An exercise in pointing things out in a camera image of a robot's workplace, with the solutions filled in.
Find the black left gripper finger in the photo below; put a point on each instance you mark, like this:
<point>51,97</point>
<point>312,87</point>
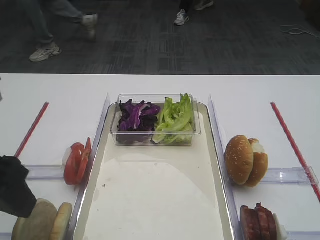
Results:
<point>16,198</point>

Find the bun half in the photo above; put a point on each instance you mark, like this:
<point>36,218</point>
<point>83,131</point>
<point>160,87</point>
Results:
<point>61,222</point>
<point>38,225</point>

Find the red tomato slice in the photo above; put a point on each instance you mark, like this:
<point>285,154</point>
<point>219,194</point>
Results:
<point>83,161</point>
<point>74,168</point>

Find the clear tomato pusher track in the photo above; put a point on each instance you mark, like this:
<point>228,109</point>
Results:
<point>45,172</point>

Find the white tomato pusher block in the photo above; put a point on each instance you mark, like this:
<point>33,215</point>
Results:
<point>66,156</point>

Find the green lettuce leaves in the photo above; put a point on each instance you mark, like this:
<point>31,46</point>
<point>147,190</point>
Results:
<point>175,121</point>

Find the front meat patty slice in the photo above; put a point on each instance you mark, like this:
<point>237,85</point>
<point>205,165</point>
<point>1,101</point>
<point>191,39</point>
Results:
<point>249,223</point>

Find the meat patty slice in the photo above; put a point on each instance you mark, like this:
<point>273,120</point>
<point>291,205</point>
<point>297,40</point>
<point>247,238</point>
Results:
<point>267,224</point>
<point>249,223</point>

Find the rear meat patty slice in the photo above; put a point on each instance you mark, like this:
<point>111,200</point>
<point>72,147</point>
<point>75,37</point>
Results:
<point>267,224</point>

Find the left clear long divider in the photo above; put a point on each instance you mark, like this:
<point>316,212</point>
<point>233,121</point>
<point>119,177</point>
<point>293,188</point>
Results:
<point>96,140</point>

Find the clear long divider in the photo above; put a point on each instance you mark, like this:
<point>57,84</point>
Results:
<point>96,140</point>
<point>234,222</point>

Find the white metal tray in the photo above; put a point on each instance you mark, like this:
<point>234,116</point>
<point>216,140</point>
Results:
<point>155,192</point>

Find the clear plastic salad container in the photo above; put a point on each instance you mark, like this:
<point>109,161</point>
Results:
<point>143,138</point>

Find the purple cabbage leaves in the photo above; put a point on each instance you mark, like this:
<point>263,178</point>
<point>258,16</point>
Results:
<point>139,117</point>

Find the right clear long divider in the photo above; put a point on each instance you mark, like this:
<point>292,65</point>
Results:
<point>234,222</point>

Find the front sesame bun top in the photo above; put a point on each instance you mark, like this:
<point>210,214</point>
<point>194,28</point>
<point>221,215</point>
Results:
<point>239,159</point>

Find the sesame bun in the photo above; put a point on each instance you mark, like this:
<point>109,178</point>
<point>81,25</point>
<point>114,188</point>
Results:
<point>239,159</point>
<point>260,163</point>

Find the person with white sneakers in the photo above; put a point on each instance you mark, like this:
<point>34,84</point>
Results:
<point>183,16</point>

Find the rear sesame bun top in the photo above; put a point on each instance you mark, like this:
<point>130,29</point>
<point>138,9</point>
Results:
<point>260,163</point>

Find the white patty pusher block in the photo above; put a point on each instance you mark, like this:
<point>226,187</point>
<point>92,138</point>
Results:
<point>280,229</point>

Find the clear bun-top pusher track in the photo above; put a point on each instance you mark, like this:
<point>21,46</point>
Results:
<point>291,176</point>

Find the clear patty pusher track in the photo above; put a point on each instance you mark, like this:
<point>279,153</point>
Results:
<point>302,235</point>

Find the left red rail strip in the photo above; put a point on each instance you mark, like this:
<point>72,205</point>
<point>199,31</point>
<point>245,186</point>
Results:
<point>31,129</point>

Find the red rail strip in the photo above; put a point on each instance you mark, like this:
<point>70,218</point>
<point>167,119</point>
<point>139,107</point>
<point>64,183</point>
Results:
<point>296,150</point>
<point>31,129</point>

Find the right red rail strip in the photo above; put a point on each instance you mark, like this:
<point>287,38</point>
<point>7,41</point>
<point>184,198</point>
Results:
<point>296,150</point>

